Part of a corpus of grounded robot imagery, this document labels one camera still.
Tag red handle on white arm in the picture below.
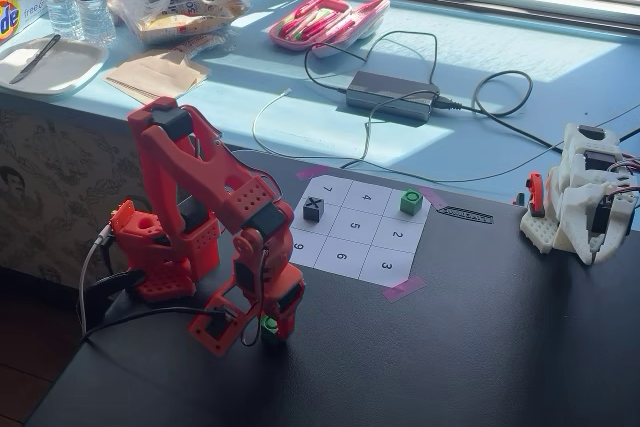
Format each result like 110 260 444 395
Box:
523 171 547 219

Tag brown paper napkins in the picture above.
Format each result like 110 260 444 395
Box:
102 45 211 104

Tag printed snack box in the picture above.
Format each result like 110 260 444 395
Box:
134 9 239 46

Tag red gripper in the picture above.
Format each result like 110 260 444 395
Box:
257 260 307 343

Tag grey power adapter brick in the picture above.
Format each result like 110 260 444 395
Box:
345 70 442 124

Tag black adapter cable loop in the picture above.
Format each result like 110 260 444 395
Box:
303 30 442 171

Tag black cube with cross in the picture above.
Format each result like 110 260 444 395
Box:
302 196 327 223

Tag white plate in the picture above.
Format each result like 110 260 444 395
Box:
0 36 111 99

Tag long black cable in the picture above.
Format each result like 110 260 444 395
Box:
439 70 640 183

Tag black table clamp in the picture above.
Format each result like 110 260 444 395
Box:
82 268 147 331

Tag grey cable at arm base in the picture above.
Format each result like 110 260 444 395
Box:
78 223 112 336

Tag white numbered grid paper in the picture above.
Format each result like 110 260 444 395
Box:
288 174 433 284

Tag thin white cable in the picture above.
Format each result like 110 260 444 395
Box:
251 89 372 161

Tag pink tape strip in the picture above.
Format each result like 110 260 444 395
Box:
381 276 428 304
417 185 450 212
295 164 332 181

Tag patterned table cloth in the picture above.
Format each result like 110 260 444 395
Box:
0 105 154 293

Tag black plastic knife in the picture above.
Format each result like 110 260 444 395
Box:
8 33 63 86

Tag green cube with ring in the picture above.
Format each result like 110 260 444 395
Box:
259 315 280 346
399 188 424 216

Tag red wrist camera mount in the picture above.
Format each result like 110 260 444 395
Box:
187 286 254 359

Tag black striped ruler strip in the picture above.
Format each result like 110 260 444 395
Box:
438 204 496 225

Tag black camera cable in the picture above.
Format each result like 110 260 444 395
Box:
79 305 236 346

